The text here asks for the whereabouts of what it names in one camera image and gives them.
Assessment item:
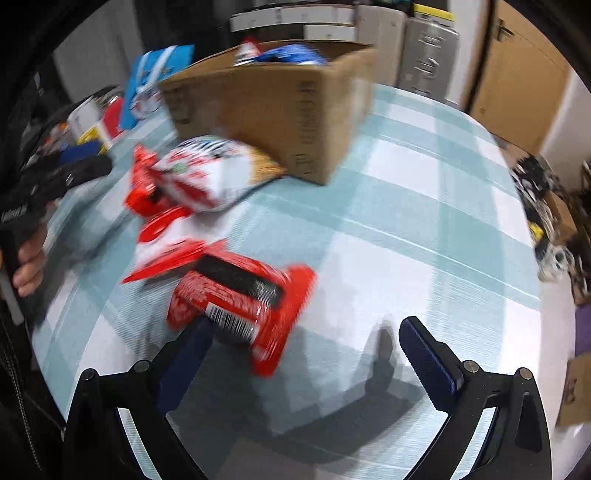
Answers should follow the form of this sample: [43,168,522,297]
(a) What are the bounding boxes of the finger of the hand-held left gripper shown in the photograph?
[45,154,114,191]
[56,141,105,163]

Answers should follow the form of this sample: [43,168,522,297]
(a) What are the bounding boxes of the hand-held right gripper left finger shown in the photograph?
[62,316,218,480]

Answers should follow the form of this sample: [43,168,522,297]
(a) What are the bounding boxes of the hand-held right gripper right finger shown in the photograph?
[398,315,553,480]

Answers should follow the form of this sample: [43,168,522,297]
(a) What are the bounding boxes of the small red snack packet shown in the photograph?
[124,144,168,219]

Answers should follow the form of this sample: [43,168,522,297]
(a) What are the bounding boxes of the red black snack packet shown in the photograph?
[166,251,318,376]

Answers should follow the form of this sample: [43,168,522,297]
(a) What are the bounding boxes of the brown cardboard box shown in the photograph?
[158,41,378,186]

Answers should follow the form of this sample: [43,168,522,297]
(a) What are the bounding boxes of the blue snack packet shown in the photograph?
[259,44,329,66]

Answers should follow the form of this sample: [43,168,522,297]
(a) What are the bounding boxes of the person's left hand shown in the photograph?
[11,225,48,297]

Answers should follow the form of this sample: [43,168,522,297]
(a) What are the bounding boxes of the yellow drink carton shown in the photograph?
[76,122,112,153]

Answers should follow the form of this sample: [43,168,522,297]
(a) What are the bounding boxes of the red pouch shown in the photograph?
[102,99,126,137]

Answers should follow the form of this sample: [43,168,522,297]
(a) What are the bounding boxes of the blue cartoon tote bag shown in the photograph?
[121,45,195,130]

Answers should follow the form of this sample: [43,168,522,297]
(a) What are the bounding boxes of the red edged white snack packet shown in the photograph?
[121,207,228,285]

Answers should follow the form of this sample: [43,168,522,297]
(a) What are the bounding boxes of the printed flat cardboard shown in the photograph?
[556,357,591,428]

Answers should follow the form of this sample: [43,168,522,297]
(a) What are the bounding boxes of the purple bag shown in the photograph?
[574,306,591,361]

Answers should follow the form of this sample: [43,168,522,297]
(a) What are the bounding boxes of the black jacket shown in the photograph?
[0,295,66,480]

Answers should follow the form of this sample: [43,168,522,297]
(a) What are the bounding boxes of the small brown floor box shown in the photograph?
[542,189,579,246]

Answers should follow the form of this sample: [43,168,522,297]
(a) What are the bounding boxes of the white drawer cabinet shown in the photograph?
[230,4,359,43]

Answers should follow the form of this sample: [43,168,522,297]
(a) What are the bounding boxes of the wooden door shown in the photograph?
[466,0,572,156]

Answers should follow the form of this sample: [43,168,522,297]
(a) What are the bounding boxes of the silver suitcase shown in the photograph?
[399,11,461,103]

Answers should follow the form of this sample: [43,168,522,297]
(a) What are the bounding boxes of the box of cables and clutter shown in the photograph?
[510,154,591,306]

